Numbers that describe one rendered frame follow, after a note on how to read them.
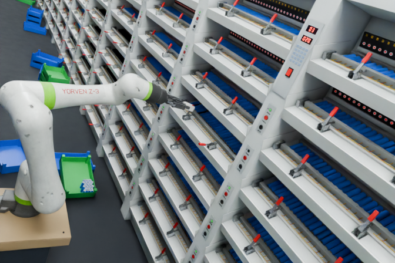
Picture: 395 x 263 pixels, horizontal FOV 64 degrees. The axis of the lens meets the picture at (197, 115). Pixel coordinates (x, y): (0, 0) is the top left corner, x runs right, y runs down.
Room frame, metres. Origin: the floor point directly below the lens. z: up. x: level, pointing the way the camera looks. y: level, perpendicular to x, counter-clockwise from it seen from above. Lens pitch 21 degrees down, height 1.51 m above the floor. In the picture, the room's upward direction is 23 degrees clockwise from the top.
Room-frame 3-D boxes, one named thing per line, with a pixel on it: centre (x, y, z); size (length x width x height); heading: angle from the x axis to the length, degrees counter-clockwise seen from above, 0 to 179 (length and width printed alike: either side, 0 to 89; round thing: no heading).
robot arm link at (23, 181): (1.13, 0.56, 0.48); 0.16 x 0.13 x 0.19; 53
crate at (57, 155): (1.94, 0.72, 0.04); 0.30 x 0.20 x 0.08; 129
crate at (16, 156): (1.77, 1.07, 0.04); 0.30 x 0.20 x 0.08; 52
